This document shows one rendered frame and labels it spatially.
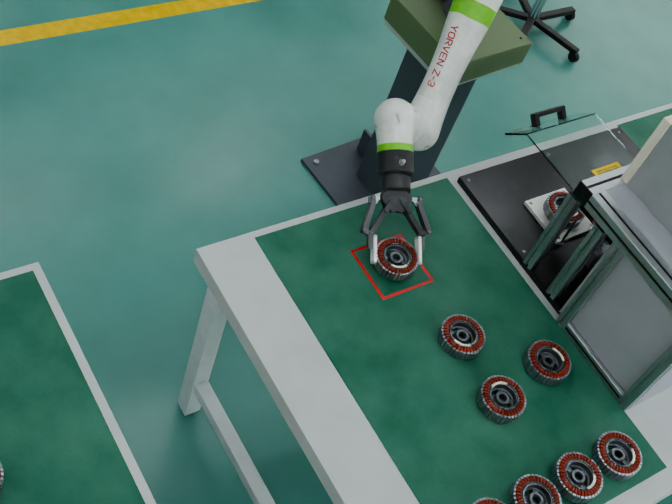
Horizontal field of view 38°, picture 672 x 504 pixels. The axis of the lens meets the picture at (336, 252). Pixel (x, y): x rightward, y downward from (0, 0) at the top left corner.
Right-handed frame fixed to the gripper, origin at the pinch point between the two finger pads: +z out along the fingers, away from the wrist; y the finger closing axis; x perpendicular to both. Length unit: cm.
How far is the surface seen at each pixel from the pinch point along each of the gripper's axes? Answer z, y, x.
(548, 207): -15.2, 45.7, 5.8
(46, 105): -65, -86, 128
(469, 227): -9.5, 24.3, 9.7
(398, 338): 20.5, -2.5, -8.0
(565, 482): 52, 28, -30
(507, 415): 38.2, 18.6, -22.1
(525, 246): -4.2, 37.9, 4.5
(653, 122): -49, 99, 33
